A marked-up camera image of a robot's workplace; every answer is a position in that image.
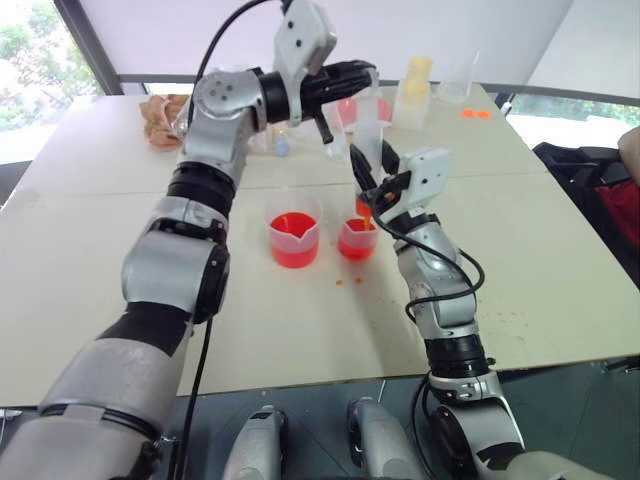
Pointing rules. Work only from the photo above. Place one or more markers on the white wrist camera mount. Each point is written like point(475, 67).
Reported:
point(300, 35)
point(427, 172)

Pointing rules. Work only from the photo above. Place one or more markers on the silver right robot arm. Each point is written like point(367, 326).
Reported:
point(440, 310)

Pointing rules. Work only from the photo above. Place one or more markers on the dark grey window frame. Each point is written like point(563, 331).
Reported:
point(95, 50)

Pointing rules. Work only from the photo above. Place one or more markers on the pale yellow plastic bottle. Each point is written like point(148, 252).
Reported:
point(412, 100)

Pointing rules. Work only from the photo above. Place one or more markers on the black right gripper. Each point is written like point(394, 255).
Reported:
point(389, 192)

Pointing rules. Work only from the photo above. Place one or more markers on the red bag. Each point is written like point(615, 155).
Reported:
point(620, 205)

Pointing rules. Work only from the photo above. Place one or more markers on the small pale blue bottle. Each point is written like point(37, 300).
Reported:
point(282, 145)

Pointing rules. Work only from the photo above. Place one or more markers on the clear plastic syringe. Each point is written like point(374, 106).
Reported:
point(370, 150)

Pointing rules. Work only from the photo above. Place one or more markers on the red liquid drops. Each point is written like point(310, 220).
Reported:
point(356, 280)

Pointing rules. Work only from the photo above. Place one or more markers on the clear cup with red liquid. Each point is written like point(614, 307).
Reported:
point(382, 107)

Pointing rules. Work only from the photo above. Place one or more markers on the black chair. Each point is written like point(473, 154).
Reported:
point(575, 170)

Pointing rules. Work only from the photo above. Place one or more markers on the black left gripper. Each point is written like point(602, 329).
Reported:
point(335, 82)

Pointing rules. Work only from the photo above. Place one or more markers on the empty clear beaker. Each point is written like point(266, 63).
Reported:
point(455, 90)

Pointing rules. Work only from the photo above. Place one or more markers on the bystander bare limb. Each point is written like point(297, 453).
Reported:
point(631, 145)

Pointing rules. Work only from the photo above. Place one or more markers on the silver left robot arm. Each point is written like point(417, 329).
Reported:
point(170, 260)

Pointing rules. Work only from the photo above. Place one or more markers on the silver and black rounded shape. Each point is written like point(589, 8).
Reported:
point(255, 445)
point(380, 440)

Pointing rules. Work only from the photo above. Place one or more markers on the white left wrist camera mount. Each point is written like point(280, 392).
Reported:
point(300, 35)

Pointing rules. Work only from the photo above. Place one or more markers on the small beaker with red liquid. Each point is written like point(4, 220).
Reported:
point(355, 247)

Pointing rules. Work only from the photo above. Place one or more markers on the large beaker with red liquid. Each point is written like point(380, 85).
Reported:
point(294, 250)

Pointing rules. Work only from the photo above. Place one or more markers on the crumpled brown cloth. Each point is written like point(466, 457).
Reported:
point(160, 120)

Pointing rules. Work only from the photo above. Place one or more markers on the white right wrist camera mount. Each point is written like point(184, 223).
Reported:
point(427, 172)

